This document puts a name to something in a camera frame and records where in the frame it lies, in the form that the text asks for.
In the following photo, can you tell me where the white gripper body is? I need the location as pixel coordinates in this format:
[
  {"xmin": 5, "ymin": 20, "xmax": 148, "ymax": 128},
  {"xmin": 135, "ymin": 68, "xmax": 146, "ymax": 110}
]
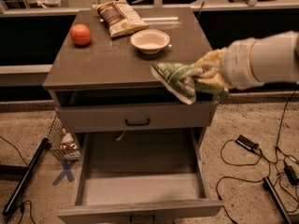
[{"xmin": 220, "ymin": 37, "xmax": 263, "ymax": 91}]

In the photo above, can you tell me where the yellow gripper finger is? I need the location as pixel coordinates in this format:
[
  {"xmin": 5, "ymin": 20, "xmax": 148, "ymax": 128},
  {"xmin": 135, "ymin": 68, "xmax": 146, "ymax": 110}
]
[{"xmin": 193, "ymin": 48, "xmax": 231, "ymax": 90}]

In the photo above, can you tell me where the green jalapeno chip bag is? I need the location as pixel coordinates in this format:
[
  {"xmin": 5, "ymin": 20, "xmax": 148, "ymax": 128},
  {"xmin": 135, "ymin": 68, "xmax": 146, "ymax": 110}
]
[{"xmin": 151, "ymin": 63, "xmax": 229, "ymax": 105}]

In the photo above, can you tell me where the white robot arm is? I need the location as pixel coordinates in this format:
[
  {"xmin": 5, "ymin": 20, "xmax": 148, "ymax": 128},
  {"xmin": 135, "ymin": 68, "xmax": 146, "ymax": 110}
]
[{"xmin": 195, "ymin": 31, "xmax": 299, "ymax": 91}]

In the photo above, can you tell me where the brown chip bag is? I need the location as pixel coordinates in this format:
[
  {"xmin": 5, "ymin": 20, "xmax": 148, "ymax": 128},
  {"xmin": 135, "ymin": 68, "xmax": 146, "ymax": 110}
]
[{"xmin": 92, "ymin": 0, "xmax": 150, "ymax": 38}]

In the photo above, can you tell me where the grey drawer cabinet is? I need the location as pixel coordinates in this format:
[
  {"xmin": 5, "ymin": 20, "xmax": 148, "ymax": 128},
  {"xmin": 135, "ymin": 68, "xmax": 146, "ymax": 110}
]
[{"xmin": 42, "ymin": 7, "xmax": 228, "ymax": 135}]

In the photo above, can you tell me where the closed grey upper drawer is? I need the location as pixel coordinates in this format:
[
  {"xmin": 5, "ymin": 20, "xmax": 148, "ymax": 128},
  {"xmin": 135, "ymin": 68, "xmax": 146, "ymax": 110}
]
[{"xmin": 56, "ymin": 101, "xmax": 218, "ymax": 133}]

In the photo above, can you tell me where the open grey lower drawer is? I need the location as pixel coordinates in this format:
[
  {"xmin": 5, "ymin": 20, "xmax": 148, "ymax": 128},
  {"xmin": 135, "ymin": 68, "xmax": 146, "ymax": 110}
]
[{"xmin": 58, "ymin": 129, "xmax": 223, "ymax": 224}]

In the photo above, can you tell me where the white paper bowl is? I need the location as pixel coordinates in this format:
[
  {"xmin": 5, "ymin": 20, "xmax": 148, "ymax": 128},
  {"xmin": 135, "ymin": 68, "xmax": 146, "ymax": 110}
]
[{"xmin": 131, "ymin": 29, "xmax": 170, "ymax": 54}]

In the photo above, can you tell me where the black power adapter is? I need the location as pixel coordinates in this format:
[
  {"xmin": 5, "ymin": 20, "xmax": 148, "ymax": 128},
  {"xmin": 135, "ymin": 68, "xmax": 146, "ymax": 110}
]
[
  {"xmin": 236, "ymin": 135, "xmax": 259, "ymax": 151},
  {"xmin": 284, "ymin": 165, "xmax": 299, "ymax": 186}
]

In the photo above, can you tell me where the black bar right floor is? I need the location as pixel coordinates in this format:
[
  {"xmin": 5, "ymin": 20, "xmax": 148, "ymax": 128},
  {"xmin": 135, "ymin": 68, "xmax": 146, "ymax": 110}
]
[{"xmin": 263, "ymin": 177, "xmax": 294, "ymax": 224}]

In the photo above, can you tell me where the black bar floor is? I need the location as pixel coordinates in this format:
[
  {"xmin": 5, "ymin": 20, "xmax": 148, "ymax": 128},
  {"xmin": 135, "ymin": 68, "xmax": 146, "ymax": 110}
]
[
  {"xmin": 2, "ymin": 138, "xmax": 49, "ymax": 217},
  {"xmin": 263, "ymin": 177, "xmax": 294, "ymax": 224}
]

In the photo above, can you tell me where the orange fruit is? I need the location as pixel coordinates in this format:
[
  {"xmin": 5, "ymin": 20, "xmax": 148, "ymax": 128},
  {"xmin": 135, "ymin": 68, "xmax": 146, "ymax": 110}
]
[{"xmin": 70, "ymin": 23, "xmax": 92, "ymax": 46}]

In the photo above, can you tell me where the blue tape cross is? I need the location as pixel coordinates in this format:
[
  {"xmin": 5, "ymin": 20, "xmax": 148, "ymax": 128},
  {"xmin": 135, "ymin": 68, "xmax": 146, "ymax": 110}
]
[{"xmin": 52, "ymin": 161, "xmax": 75, "ymax": 186}]

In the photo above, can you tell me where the black bar left floor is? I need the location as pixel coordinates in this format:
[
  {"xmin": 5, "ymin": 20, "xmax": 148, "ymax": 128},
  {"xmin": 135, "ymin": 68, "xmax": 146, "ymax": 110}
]
[{"xmin": 2, "ymin": 138, "xmax": 49, "ymax": 217}]

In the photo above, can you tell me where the black floor cable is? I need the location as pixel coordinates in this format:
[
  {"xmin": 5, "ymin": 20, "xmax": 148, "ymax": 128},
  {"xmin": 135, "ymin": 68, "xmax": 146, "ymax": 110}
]
[
  {"xmin": 0, "ymin": 135, "xmax": 36, "ymax": 224},
  {"xmin": 215, "ymin": 139, "xmax": 272, "ymax": 224}
]

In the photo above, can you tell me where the wire mesh basket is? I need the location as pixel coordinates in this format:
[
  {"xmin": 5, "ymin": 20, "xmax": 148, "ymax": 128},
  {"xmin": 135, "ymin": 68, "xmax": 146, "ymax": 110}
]
[{"xmin": 48, "ymin": 117, "xmax": 80, "ymax": 161}]

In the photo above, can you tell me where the left black floor cable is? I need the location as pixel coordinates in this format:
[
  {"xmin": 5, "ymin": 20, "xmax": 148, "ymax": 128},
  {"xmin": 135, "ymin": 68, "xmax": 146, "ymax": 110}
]
[{"xmin": 0, "ymin": 135, "xmax": 36, "ymax": 224}]

